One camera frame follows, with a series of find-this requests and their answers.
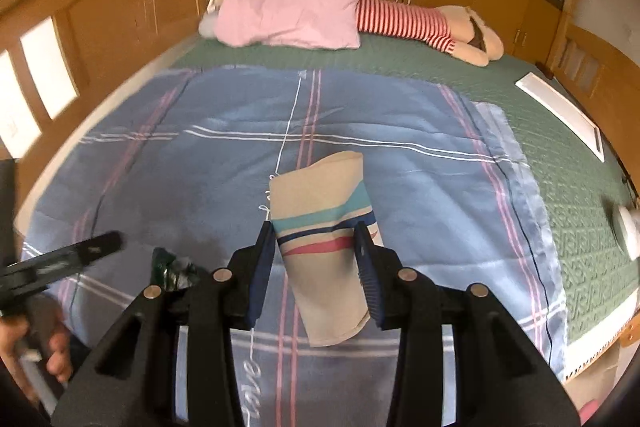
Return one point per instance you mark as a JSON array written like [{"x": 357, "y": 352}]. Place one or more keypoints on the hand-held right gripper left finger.
[{"x": 262, "y": 267}]

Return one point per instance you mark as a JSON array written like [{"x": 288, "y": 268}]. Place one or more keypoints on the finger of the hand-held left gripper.
[{"x": 60, "y": 262}]

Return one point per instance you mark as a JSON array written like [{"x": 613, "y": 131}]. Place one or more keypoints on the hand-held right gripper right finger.
[{"x": 367, "y": 272}]

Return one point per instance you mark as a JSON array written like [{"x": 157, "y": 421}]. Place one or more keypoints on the striped paper cup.
[{"x": 320, "y": 207}]

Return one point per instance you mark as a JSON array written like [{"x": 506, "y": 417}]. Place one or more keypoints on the dark green bag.
[{"x": 170, "y": 274}]

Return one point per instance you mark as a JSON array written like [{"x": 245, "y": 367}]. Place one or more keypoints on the person's left hand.
[{"x": 57, "y": 357}]

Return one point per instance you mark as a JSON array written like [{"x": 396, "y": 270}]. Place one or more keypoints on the blue plaid bed sheet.
[{"x": 200, "y": 157}]

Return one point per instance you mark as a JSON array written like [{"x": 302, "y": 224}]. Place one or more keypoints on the green quilted bed mat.
[{"x": 550, "y": 157}]

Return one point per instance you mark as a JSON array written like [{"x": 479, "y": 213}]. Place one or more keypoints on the grey-blue pillow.
[{"x": 209, "y": 27}]

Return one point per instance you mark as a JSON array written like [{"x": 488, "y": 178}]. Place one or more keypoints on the plush doll with striped clothes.
[{"x": 400, "y": 17}]

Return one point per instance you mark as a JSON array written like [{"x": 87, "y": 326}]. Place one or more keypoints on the pink pillow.
[{"x": 290, "y": 7}]

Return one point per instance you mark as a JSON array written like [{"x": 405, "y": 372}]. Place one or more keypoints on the white round device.
[{"x": 629, "y": 227}]

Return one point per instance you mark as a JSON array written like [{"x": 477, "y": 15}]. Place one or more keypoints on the wooden bed frame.
[{"x": 110, "y": 22}]

